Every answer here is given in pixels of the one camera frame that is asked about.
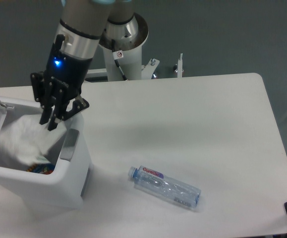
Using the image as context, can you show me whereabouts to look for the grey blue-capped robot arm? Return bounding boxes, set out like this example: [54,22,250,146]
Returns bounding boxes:
[30,0,134,131]

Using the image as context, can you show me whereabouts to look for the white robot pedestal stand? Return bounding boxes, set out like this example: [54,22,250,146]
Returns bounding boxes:
[86,13,160,82]

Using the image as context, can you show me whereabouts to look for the colourful snack packet in bin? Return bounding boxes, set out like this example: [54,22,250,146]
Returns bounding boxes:
[26,163,55,175]

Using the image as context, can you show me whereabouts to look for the white open trash can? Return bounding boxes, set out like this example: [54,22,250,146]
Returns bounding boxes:
[0,97,92,208]

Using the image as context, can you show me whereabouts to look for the clear plastic water bottle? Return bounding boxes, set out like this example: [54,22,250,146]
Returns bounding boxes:
[128,166,201,210]

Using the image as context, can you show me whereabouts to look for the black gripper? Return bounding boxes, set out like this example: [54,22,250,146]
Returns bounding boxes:
[30,42,92,131]

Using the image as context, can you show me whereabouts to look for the black cable on pedestal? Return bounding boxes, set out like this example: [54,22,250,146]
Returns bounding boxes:
[111,39,129,81]

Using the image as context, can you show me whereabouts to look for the white plastic wrapper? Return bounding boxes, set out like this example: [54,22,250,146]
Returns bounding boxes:
[0,114,67,166]

